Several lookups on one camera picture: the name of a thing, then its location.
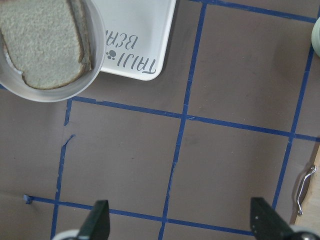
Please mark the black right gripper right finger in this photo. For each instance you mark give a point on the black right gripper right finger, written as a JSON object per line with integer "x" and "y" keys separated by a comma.
{"x": 266, "y": 224}

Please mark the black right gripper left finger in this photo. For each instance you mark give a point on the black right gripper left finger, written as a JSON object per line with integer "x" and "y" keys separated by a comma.
{"x": 97, "y": 224}

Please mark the white round plate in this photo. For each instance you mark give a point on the white round plate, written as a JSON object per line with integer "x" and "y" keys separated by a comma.
{"x": 10, "y": 77}

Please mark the bread slice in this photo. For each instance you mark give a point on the bread slice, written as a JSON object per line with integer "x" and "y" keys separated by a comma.
{"x": 42, "y": 41}

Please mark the wooden cutting board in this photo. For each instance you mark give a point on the wooden cutting board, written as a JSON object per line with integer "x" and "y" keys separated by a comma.
{"x": 307, "y": 194}

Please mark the green ceramic bowl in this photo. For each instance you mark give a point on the green ceramic bowl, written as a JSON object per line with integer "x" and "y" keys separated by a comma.
{"x": 315, "y": 37}

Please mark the white bear tray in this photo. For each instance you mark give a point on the white bear tray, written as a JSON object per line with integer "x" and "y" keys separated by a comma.
{"x": 137, "y": 35}

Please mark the toast slice under egg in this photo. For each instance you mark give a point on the toast slice under egg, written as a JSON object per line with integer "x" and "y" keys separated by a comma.
{"x": 78, "y": 8}

